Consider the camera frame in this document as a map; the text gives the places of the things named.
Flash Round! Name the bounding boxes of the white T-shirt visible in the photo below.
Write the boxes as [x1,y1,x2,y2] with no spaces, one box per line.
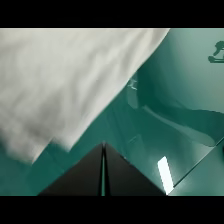
[0,28,171,165]

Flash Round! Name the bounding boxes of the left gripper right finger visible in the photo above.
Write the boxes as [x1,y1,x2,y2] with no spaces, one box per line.
[104,143,167,197]

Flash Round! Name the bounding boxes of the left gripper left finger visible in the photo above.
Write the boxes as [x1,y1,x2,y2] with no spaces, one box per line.
[38,142,105,197]

